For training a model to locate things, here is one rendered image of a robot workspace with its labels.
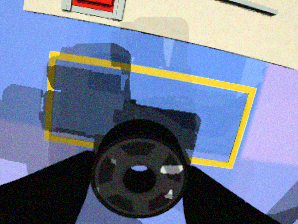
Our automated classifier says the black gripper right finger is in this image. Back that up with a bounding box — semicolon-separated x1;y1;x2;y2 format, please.
182;165;281;224

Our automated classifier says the yellow rectangular outline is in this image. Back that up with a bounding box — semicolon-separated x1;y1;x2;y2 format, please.
44;51;257;169

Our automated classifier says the black tyre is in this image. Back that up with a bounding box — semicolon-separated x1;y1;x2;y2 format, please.
89;119;189;218

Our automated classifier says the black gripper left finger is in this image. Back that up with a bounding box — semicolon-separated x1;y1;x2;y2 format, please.
0;151;96;224

